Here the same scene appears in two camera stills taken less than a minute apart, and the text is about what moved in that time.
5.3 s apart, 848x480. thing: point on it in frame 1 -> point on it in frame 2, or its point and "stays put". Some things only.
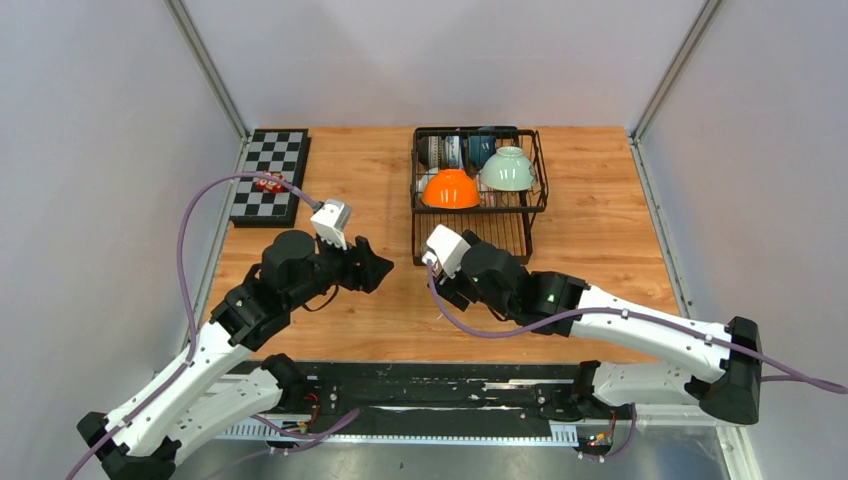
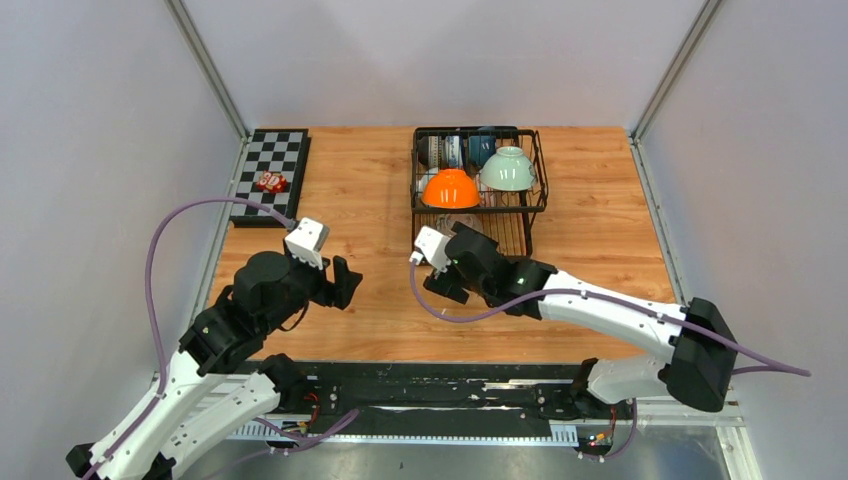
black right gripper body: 459,290 stays put
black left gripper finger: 373,273 -> 343,296
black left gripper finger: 362,250 -> 343,282
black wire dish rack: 491,180 stays put
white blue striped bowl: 454,151 stays put
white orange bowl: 451,188 stays put
